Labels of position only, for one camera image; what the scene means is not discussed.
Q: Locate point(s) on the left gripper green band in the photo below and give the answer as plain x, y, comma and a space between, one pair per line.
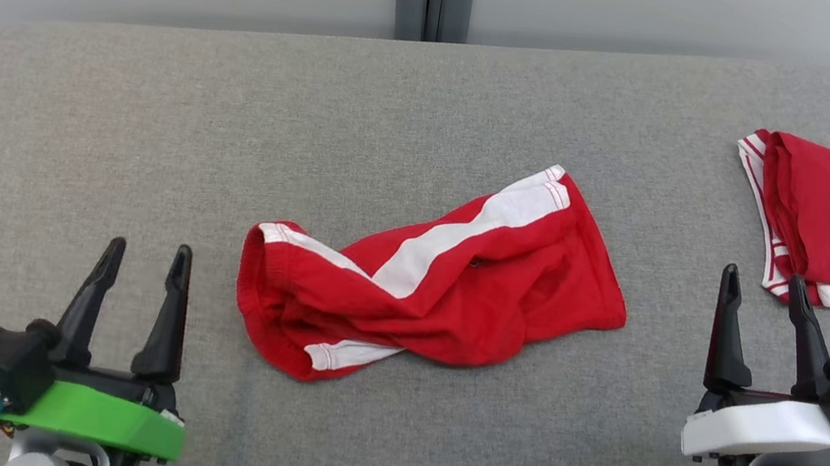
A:
98, 416

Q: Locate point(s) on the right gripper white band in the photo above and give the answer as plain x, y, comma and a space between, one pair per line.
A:
761, 430

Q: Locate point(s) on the red shorts with white stripe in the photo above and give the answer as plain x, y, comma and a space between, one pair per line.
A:
469, 310

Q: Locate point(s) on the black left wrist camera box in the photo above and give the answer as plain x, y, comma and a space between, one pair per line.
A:
5, 363

